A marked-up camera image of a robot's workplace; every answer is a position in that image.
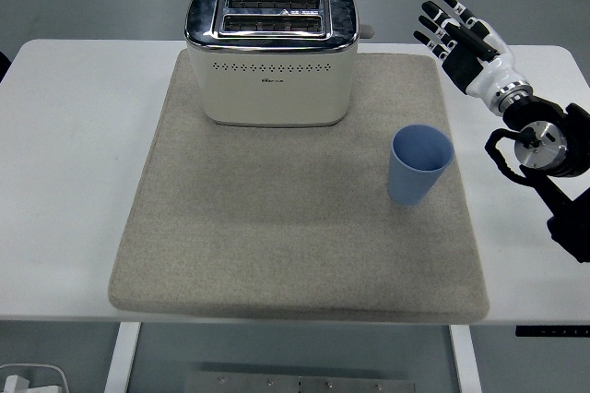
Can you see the white table leg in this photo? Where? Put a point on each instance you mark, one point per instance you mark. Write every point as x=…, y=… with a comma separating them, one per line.
x=121, y=356
x=465, y=360

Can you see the black table control panel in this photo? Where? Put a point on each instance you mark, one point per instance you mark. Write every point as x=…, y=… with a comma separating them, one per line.
x=553, y=331

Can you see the dark blurred object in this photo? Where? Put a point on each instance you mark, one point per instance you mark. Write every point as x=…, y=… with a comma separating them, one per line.
x=3, y=65

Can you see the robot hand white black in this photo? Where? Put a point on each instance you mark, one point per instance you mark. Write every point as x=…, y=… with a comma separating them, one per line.
x=484, y=77

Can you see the light blue plastic cup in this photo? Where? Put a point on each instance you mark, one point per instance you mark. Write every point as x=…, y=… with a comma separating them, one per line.
x=410, y=181

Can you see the white chrome two-slot toaster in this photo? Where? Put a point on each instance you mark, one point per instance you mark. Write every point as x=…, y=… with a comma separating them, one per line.
x=272, y=93

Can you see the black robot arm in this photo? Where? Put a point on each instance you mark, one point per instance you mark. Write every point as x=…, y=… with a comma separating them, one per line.
x=539, y=111

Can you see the white plug adapter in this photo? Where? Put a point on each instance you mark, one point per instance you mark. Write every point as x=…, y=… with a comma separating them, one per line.
x=14, y=384

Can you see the beige felt table mat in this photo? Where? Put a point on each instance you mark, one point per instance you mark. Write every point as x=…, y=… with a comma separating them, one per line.
x=258, y=227

